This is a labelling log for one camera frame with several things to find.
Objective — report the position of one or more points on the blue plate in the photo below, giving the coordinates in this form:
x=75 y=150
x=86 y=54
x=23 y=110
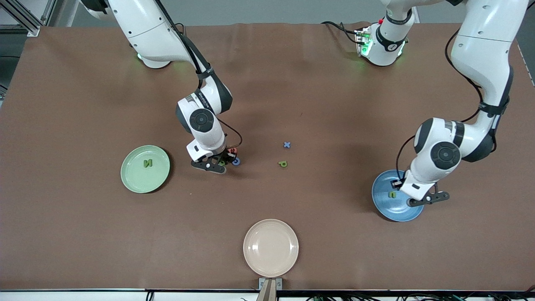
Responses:
x=384 y=205

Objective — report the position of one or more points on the light green plate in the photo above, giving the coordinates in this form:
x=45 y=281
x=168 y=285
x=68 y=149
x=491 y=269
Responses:
x=133 y=175

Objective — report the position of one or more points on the blue letter C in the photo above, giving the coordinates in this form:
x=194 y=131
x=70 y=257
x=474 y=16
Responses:
x=236 y=164

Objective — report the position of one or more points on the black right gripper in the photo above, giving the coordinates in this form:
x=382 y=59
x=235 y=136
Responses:
x=222 y=156

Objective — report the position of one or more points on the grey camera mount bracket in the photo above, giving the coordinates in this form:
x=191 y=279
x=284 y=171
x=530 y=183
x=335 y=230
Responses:
x=270 y=290

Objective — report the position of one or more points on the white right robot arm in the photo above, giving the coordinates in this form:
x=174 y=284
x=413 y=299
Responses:
x=146 y=33

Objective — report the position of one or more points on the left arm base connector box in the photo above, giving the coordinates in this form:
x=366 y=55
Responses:
x=363 y=42

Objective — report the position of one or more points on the aluminium frame profile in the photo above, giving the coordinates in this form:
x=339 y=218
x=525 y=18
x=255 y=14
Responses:
x=21 y=13

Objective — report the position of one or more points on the brown table cover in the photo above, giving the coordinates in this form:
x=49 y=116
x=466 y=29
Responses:
x=83 y=242

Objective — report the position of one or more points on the beige plate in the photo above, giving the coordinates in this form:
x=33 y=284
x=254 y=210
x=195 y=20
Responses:
x=271 y=248

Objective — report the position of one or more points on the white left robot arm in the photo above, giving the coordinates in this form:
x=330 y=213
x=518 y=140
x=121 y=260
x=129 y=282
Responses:
x=480 y=42

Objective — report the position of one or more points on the green letter N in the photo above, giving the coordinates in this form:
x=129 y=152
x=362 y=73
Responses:
x=148 y=163

